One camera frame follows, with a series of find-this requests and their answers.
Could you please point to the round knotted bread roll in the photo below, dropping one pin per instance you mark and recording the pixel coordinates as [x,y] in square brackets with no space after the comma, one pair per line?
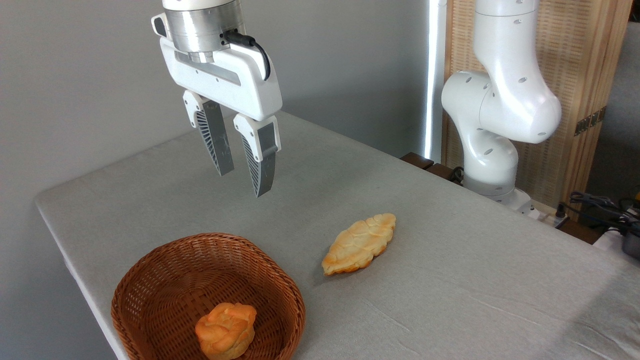
[225,330]

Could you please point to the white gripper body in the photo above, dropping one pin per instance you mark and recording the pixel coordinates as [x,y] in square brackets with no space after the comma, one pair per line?
[235,82]

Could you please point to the brass screen hinge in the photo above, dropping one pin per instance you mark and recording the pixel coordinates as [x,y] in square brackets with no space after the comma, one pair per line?
[590,121]

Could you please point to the flat leaf-shaped bread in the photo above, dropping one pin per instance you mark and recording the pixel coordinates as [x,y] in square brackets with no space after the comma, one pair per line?
[357,245]

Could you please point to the white power strip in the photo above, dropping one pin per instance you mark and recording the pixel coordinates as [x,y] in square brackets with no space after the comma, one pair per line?
[547,216]

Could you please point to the grey tablecloth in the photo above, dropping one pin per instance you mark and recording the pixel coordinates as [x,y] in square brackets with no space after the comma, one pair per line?
[450,300]

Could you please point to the brown wicker basket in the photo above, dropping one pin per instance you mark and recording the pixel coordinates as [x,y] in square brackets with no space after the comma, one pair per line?
[165,295]

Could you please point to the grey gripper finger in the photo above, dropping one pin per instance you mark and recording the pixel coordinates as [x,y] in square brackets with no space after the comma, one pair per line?
[264,165]
[217,140]

